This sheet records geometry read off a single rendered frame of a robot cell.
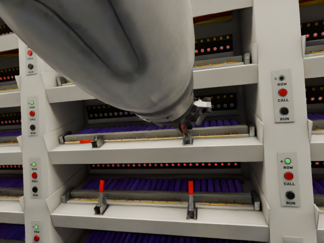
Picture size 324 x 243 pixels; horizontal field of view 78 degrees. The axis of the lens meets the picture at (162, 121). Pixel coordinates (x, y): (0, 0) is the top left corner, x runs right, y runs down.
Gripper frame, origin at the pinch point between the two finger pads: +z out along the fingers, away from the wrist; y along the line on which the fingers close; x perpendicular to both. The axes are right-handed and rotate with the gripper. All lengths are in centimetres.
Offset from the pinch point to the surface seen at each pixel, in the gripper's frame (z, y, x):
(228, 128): 10.6, 10.9, 0.5
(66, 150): 6.3, -35.7, -4.5
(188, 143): 7.5, 0.3, -3.5
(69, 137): 10.1, -38.4, 0.1
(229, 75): 3.3, 11.4, 12.5
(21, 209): 11, -54, -22
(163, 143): 8.4, -6.6, -3.3
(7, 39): -1, -57, 32
